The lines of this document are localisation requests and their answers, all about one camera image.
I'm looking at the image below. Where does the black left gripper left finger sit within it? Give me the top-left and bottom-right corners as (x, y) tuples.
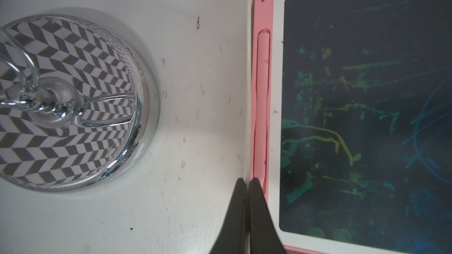
(210, 178), (247, 254)

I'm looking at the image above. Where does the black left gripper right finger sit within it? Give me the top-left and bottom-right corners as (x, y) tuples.
(249, 178), (286, 254)

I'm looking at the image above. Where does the pink tablet stylus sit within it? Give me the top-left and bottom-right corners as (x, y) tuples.
(253, 30), (270, 184)

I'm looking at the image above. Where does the white plastic storage box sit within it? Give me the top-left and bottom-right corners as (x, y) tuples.
(1, 0), (254, 254)

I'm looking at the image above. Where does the chrome wire stand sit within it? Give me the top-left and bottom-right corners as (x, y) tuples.
(1, 14), (160, 192)

